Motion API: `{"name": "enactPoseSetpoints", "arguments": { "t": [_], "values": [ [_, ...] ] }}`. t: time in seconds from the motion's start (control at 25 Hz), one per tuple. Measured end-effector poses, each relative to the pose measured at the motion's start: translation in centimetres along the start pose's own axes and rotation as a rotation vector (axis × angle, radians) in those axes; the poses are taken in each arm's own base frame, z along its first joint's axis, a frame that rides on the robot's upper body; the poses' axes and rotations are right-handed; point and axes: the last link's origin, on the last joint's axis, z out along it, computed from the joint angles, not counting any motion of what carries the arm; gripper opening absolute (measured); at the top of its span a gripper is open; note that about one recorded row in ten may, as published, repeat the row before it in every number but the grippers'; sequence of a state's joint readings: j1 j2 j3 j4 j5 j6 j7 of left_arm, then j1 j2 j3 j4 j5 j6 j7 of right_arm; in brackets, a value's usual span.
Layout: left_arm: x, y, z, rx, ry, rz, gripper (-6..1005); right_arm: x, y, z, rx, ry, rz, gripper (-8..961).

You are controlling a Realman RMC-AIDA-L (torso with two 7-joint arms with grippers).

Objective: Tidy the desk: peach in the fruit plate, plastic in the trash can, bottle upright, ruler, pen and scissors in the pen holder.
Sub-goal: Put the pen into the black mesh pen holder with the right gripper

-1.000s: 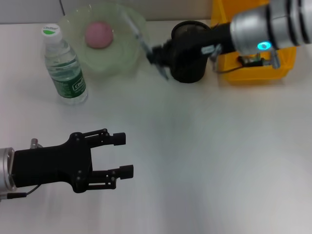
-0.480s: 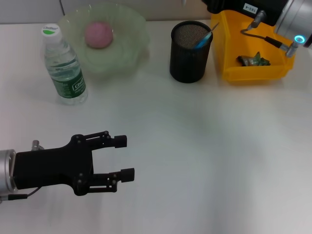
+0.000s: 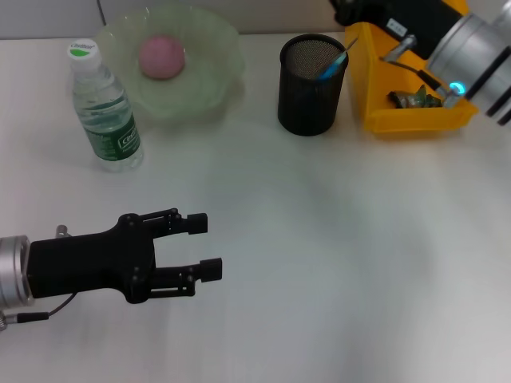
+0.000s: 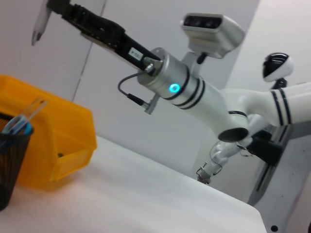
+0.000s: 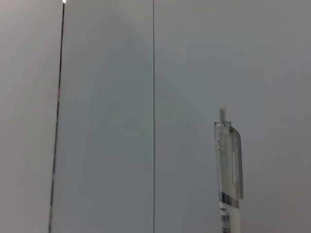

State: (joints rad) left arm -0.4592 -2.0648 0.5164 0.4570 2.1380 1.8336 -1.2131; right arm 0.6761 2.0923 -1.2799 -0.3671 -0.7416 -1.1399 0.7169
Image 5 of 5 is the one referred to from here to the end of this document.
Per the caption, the silver white pen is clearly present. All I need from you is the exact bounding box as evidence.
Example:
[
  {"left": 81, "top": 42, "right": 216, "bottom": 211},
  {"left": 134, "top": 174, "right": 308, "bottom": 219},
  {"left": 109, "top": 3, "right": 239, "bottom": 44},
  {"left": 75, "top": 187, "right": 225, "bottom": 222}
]
[{"left": 213, "top": 103, "right": 244, "bottom": 233}]

